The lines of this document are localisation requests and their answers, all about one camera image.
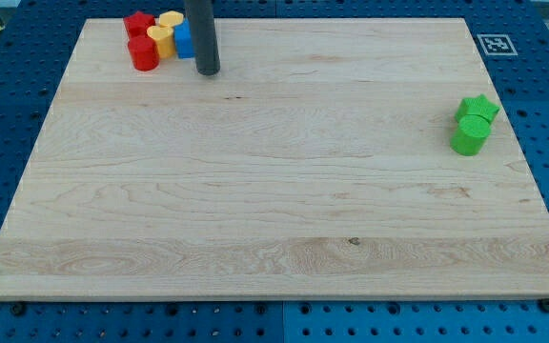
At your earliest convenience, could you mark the light wooden board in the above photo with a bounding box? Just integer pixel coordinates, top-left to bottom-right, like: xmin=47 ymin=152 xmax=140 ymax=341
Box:
xmin=0 ymin=18 xmax=549 ymax=301

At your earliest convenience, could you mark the blue cube block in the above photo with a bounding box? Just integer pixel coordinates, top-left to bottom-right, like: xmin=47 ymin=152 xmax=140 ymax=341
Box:
xmin=173 ymin=19 xmax=194 ymax=59

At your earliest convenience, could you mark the red cylinder block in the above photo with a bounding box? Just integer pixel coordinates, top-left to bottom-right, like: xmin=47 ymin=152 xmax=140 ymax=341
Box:
xmin=127 ymin=36 xmax=159 ymax=71

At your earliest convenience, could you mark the green cylinder block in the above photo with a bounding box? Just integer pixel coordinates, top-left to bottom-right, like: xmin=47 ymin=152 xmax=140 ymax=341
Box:
xmin=450 ymin=115 xmax=491 ymax=156

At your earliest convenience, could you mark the red star block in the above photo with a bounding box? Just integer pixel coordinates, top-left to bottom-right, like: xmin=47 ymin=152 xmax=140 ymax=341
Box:
xmin=123 ymin=10 xmax=155 ymax=39

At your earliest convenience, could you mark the green star block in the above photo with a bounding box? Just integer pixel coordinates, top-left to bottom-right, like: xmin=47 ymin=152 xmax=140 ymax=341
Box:
xmin=455 ymin=94 xmax=500 ymax=124

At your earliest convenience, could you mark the white fiducial marker tag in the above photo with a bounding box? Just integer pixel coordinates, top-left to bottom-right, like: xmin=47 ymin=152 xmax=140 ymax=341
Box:
xmin=478 ymin=33 xmax=518 ymax=56

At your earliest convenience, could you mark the black bolt left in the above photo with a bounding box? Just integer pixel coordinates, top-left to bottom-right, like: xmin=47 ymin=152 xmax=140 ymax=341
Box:
xmin=10 ymin=302 xmax=27 ymax=316

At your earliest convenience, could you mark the black bolt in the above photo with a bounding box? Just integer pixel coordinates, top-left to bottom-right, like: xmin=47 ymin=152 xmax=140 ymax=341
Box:
xmin=10 ymin=302 xmax=27 ymax=316
xmin=538 ymin=298 xmax=549 ymax=313

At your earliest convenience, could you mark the black bolt right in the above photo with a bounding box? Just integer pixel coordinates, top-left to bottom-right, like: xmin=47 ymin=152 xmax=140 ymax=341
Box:
xmin=538 ymin=298 xmax=549 ymax=313

